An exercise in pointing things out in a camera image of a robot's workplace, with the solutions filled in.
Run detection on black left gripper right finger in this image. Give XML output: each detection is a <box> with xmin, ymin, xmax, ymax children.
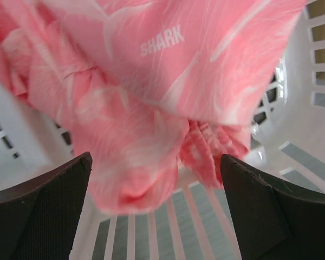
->
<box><xmin>220</xmin><ymin>154</ymin><xmax>325</xmax><ymax>259</ymax></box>

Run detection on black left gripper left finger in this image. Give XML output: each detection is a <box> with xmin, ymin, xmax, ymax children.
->
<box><xmin>0</xmin><ymin>152</ymin><xmax>92</xmax><ymax>259</ymax></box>

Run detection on pink patterned shorts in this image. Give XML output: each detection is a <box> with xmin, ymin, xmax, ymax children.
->
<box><xmin>0</xmin><ymin>1</ymin><xmax>306</xmax><ymax>215</ymax></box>

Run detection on white plastic laundry basket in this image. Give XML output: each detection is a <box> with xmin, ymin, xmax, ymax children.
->
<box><xmin>0</xmin><ymin>1</ymin><xmax>325</xmax><ymax>259</ymax></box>

